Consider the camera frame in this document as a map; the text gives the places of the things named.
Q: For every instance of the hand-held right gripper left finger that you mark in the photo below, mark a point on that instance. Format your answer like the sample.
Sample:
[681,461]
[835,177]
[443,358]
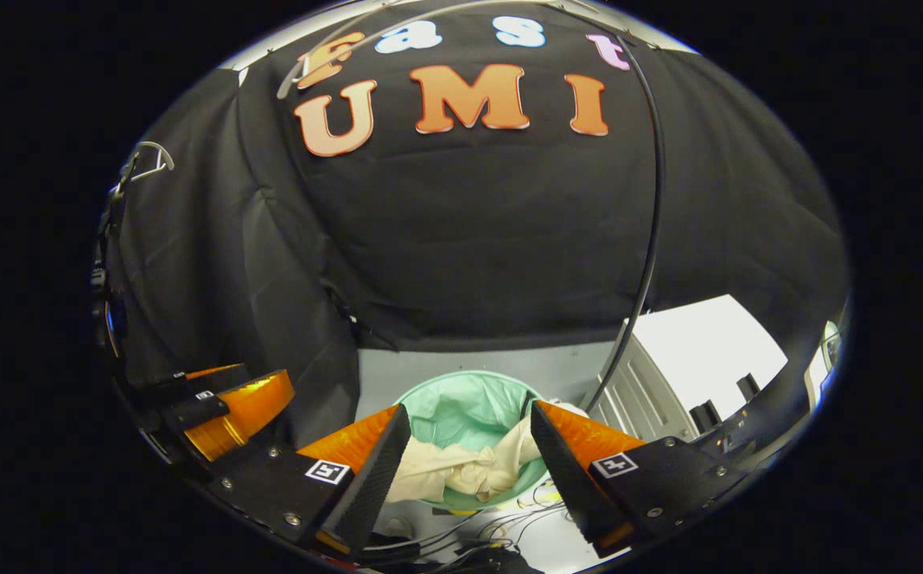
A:
[370,478]

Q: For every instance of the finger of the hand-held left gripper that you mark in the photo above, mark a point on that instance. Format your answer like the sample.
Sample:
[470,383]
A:
[254,402]
[190,383]

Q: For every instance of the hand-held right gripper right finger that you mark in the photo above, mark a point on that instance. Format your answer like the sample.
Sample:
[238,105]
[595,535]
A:
[569,478]

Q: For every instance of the cream button shirt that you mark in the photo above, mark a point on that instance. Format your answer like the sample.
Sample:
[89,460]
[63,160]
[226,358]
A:
[461,470]

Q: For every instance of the green laundry hamper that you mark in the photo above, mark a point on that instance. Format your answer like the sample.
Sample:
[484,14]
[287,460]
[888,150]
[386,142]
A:
[461,406]

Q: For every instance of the white empty clothes hanger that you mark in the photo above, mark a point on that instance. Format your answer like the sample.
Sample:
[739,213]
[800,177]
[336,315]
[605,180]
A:
[160,158]

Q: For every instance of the black clothes rack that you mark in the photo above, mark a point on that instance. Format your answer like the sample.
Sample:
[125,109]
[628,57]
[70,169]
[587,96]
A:
[657,199]

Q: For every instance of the white cabinet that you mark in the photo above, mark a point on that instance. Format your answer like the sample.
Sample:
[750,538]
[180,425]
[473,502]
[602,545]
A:
[701,343]

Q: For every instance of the black backdrop cloth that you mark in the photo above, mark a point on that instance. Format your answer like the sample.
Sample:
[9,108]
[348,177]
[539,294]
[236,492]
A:
[469,223]

